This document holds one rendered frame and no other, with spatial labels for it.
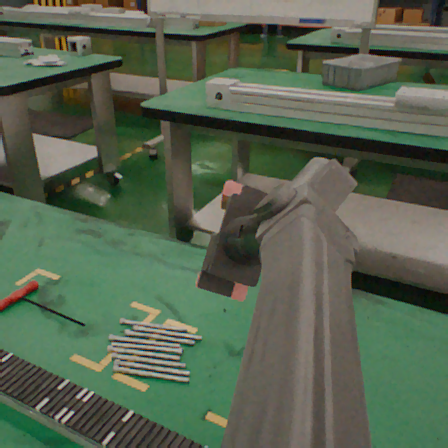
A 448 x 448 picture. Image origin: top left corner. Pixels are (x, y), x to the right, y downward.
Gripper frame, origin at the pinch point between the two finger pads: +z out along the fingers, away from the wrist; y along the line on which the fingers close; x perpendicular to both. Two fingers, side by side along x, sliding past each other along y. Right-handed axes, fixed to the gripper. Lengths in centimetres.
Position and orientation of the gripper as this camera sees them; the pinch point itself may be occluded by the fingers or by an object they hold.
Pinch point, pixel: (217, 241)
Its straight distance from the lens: 67.4
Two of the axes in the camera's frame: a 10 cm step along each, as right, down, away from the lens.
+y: -2.8, 9.5, -1.5
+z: -3.6, 0.4, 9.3
